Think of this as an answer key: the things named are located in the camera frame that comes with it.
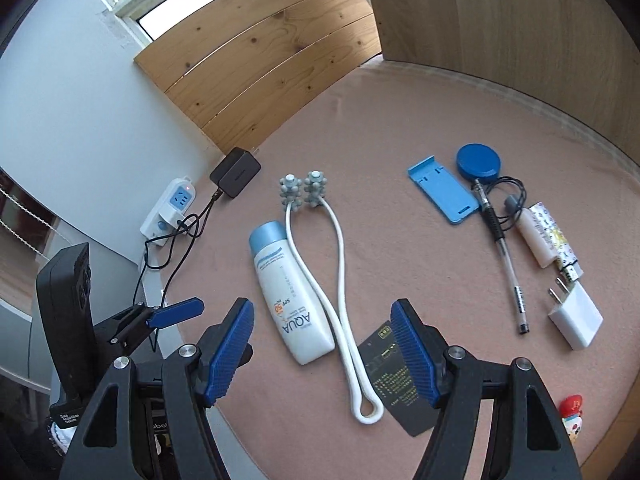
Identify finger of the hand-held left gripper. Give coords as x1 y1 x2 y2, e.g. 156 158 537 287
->
95 298 205 356

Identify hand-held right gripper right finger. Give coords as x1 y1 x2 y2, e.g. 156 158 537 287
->
390 299 583 480

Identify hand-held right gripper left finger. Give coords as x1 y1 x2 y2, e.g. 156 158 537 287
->
60 298 258 480

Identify black printed card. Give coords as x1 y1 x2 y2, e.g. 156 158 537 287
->
357 317 441 438

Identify white massage roller grey balls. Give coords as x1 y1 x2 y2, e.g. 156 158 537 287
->
277 170 386 425

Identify white sunscreen bottle blue cap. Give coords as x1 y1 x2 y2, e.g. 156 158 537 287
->
248 221 336 366

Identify white power strip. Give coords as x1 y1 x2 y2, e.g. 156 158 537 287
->
140 176 197 248

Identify clear gel pen black grip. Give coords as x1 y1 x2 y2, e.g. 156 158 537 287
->
472 180 531 336

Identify black power adapter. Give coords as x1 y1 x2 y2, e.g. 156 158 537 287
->
210 147 262 200

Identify blue plastic phone stand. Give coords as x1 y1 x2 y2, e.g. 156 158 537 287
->
406 155 482 226

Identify white lip balm tube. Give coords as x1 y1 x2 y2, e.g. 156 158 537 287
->
517 210 558 267

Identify patterned usb stick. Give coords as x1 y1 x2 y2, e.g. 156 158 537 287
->
532 203 586 283

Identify blue round tin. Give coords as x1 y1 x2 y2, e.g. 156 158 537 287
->
456 144 502 184

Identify pine wood panel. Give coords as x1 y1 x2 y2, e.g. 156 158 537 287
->
134 0 383 153

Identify white framed window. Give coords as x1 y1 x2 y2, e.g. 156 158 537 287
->
87 0 293 43

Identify oak veneer board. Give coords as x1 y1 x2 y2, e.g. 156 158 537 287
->
356 0 640 158

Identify black charging cable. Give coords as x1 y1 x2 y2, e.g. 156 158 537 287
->
134 187 221 356

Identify white wall charger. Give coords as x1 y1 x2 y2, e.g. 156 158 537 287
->
547 280 604 352

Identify red-capped doll keychain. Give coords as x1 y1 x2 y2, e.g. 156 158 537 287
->
557 394 586 443

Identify thin black cable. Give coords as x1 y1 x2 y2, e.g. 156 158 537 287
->
475 176 528 231

